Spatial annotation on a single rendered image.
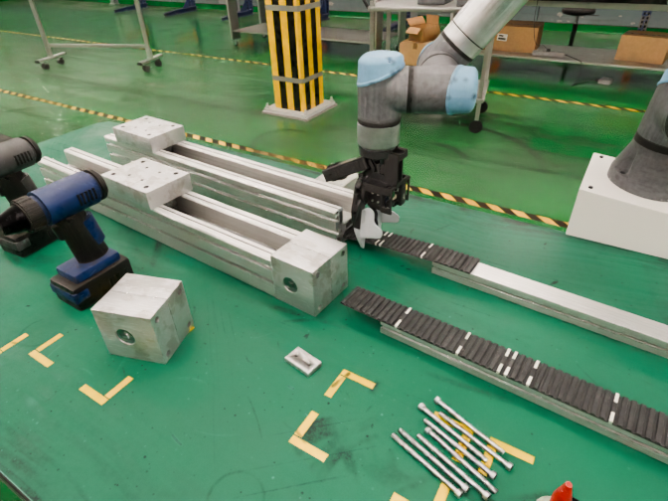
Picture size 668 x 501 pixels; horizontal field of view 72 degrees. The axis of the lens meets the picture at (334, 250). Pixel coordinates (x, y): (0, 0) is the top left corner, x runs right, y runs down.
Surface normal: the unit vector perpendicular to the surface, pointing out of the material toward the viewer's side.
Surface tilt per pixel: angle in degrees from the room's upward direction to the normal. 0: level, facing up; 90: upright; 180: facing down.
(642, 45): 89
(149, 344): 90
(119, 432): 0
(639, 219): 90
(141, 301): 0
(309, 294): 90
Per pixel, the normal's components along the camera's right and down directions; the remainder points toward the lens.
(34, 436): -0.03, -0.82
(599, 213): -0.53, 0.50
